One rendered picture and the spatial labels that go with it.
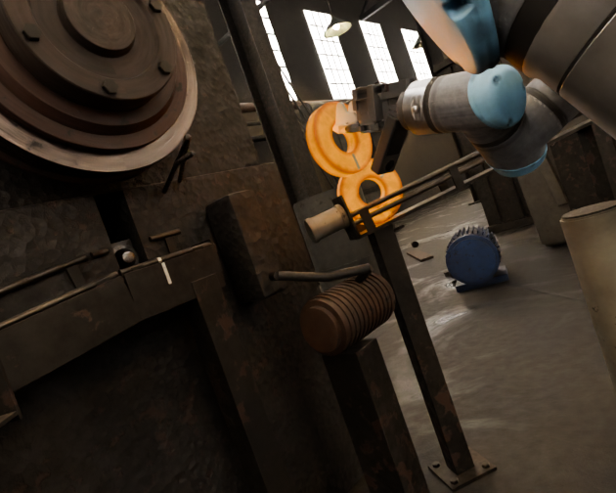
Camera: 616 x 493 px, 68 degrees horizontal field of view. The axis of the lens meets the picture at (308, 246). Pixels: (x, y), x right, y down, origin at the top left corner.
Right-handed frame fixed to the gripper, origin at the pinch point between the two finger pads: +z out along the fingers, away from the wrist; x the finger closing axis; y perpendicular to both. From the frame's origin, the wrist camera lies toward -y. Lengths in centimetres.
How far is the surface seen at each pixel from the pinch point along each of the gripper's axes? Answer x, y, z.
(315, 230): 5.0, -20.6, 5.8
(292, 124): -259, 2, 342
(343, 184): -4.8, -12.2, 5.2
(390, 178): -15.1, -12.8, 0.0
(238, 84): -485, 100, 793
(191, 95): 20.2, 11.5, 21.7
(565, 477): -17, -77, -38
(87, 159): 45.6, 1.8, 13.9
